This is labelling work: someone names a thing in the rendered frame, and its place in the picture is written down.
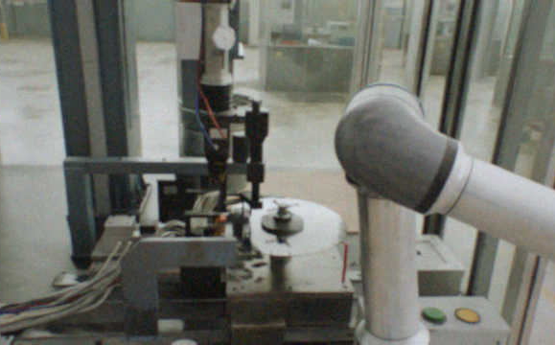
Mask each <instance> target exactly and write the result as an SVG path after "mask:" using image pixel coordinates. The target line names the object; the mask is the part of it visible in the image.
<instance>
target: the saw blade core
mask: <svg viewBox="0 0 555 345"><path fill-rule="evenodd" d="M273 199H275V200H276V198H270V199H263V200H262V201H263V202H264V209H262V210H256V211H254V210H252V215H251V217H249V218H246V217H245V216H242V207H243V204H242V203H239V204H237V205H234V206H232V207H230V208H228V209H227V210H226V211H225V212H224V213H225V214H228V215H225V214H223V215H225V222H218V223H219V224H218V229H219V231H220V233H221V235H222V236H223V237H224V238H236V246H238V247H241V248H243V249H245V250H248V251H251V252H252V251H253V252H255V253H260V254H265V255H270V252H272V253H271V256H284V257H288V256H289V255H290V256H291V257H293V256H305V255H308V254H309V255H311V254H315V253H319V252H323V251H326V250H328V249H331V248H332V247H335V246H336V245H339V244H340V243H341V242H343V240H344V239H345V238H346V236H347V231H348V227H347V225H346V223H345V221H344V220H343V219H342V217H340V216H339V215H338V214H337V213H335V212H333V211H332V210H330V209H329V208H327V207H324V206H322V205H319V204H316V203H309V202H307V203H306V201H301V200H294V199H292V200H291V202H290V199H282V198H277V201H278V202H279V203H281V202H285V203H287V204H290V203H300V205H299V206H295V207H291V208H289V209H290V210H291V211H292V212H293V213H294V214H296V215H299V216H300V217H302V218H303V219H304V221H305V224H304V227H303V228H302V229H301V230H299V231H296V232H293V233H275V232H271V231H268V230H266V229H265V228H264V227H263V226H262V224H261V218H262V216H264V215H266V214H267V212H266V208H271V207H276V206H277V205H276V204H275V203H272V200H273ZM255 248H256V249H255ZM321 248H322V249H321ZM254 249H255V250H254ZM306 251H307V252H308V253H307V252H306Z"/></svg>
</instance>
